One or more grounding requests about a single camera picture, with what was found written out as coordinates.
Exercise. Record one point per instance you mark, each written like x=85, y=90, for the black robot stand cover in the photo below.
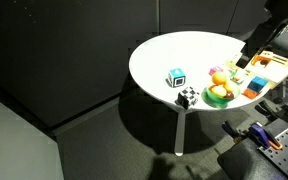
x=240, y=163

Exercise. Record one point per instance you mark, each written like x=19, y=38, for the white table leg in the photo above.
x=180, y=133

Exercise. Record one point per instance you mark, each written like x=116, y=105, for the black white checkered cube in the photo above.
x=188, y=97

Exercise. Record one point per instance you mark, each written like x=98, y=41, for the pink cube block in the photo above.
x=215, y=70

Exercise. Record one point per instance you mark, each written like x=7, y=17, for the yellow orange fruit toy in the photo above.
x=230, y=86

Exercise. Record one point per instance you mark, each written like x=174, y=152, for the blue block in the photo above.
x=257, y=83

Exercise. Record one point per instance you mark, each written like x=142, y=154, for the purple clamp orange tips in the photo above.
x=264, y=135

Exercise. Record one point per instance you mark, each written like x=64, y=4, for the light grey panel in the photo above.
x=15, y=146

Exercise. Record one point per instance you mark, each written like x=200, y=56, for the blue printed plush cube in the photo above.
x=177, y=78

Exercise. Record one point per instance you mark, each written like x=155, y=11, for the green plastic bowl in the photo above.
x=221, y=99

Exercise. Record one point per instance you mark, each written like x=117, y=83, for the yellow lemon toy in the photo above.
x=218, y=90

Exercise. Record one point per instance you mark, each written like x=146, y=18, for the dark red fruit toy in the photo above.
x=230, y=95

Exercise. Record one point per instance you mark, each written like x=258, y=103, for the orange round fruit toy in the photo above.
x=219, y=77

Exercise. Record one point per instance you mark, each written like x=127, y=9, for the black perforated mounting board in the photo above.
x=284, y=146

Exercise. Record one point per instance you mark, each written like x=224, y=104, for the wooden tray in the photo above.
x=279, y=70

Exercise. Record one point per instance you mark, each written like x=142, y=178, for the black clamp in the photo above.
x=264, y=108
x=233, y=130

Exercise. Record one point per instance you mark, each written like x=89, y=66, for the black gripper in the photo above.
x=262, y=38

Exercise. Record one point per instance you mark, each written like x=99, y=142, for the orange block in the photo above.
x=250, y=93

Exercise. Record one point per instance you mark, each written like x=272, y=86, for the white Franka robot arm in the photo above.
x=284, y=8

